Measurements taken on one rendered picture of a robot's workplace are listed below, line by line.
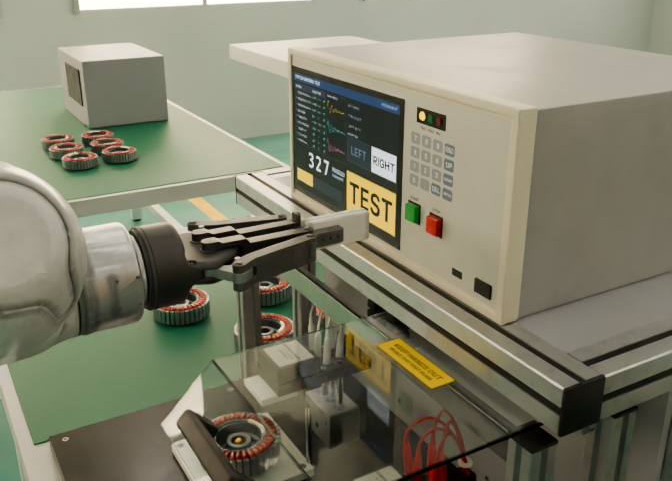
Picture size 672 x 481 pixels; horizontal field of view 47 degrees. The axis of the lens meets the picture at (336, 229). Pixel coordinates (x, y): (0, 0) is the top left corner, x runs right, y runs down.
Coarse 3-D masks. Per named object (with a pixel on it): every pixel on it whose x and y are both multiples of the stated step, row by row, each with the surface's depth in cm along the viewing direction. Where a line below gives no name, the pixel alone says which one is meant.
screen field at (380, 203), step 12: (348, 180) 92; (360, 180) 89; (348, 192) 92; (360, 192) 90; (372, 192) 88; (384, 192) 85; (348, 204) 93; (360, 204) 90; (372, 204) 88; (384, 204) 86; (372, 216) 89; (384, 216) 86; (384, 228) 87
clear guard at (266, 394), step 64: (384, 320) 83; (192, 384) 75; (256, 384) 71; (320, 384) 71; (384, 384) 71; (448, 384) 71; (256, 448) 65; (320, 448) 62; (384, 448) 62; (448, 448) 62
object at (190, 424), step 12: (180, 420) 67; (192, 420) 66; (204, 420) 68; (192, 432) 66; (204, 432) 65; (216, 432) 69; (192, 444) 65; (204, 444) 64; (216, 444) 64; (204, 456) 63; (216, 456) 62; (204, 468) 62; (216, 468) 61; (228, 468) 60; (216, 480) 60; (228, 480) 59; (240, 480) 60; (252, 480) 62
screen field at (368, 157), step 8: (352, 144) 90; (360, 144) 88; (352, 152) 90; (360, 152) 88; (368, 152) 87; (376, 152) 85; (384, 152) 84; (352, 160) 90; (360, 160) 89; (368, 160) 87; (376, 160) 86; (384, 160) 84; (392, 160) 83; (368, 168) 87; (376, 168) 86; (384, 168) 84; (392, 168) 83; (384, 176) 85; (392, 176) 83
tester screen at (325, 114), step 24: (312, 96) 96; (336, 96) 91; (360, 96) 86; (312, 120) 97; (336, 120) 92; (360, 120) 87; (384, 120) 83; (312, 144) 98; (336, 144) 93; (384, 144) 84; (336, 168) 94; (360, 168) 89; (312, 192) 101
